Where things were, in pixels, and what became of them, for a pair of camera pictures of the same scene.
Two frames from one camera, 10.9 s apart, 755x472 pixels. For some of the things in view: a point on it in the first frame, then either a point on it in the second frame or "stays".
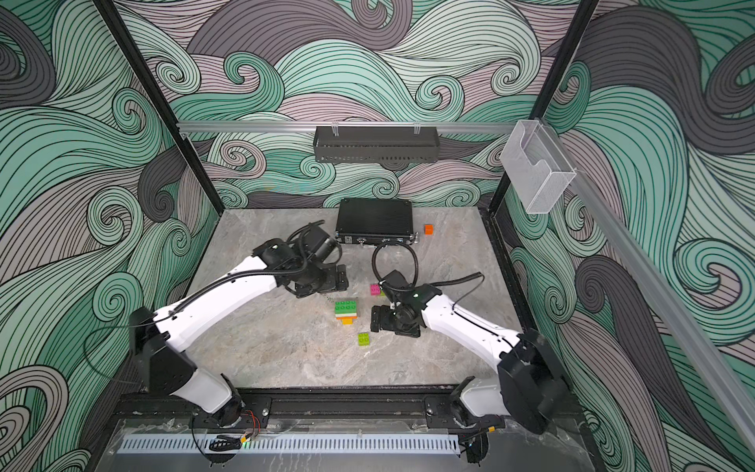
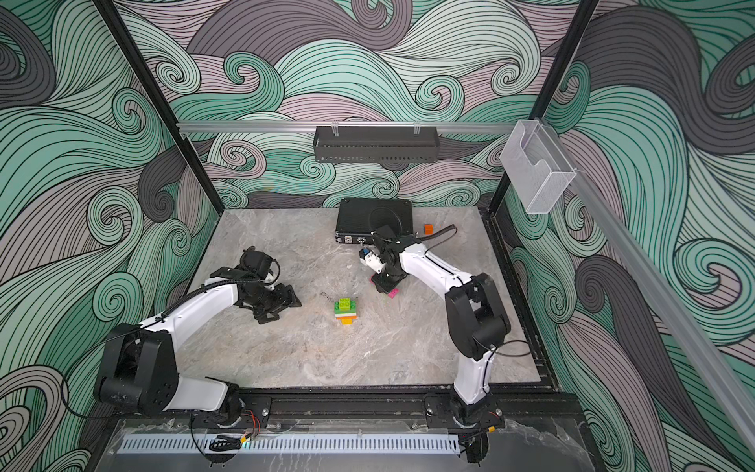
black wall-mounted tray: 377,144 stays
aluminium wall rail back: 310,126 stays
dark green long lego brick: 346,307 stays
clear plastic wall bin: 537,169 stays
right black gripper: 383,311 → 383,285
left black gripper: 329,284 → 285,300
